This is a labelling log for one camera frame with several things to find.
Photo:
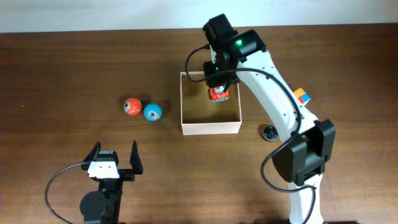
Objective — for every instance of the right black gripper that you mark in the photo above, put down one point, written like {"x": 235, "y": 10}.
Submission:
{"x": 216, "y": 81}

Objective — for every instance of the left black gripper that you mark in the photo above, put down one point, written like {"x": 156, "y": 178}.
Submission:
{"x": 136, "y": 165}

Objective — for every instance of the red toy fire truck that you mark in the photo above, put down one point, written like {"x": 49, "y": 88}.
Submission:
{"x": 217, "y": 94}

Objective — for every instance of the red ball with face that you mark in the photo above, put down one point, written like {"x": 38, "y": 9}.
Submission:
{"x": 132, "y": 106}

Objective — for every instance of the blue ball with face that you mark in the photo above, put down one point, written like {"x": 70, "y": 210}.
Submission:
{"x": 152, "y": 112}

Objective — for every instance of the black round cap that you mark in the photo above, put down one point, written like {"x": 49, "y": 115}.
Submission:
{"x": 269, "y": 133}

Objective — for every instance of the multicolour puzzle cube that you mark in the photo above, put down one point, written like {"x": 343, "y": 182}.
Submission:
{"x": 302, "y": 96}

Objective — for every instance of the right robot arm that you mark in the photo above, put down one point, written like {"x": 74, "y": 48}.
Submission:
{"x": 307, "y": 143}

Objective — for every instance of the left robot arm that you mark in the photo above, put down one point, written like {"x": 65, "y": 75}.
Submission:
{"x": 102, "y": 206}

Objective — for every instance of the white cardboard box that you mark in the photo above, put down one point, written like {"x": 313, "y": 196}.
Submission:
{"x": 201, "y": 116}

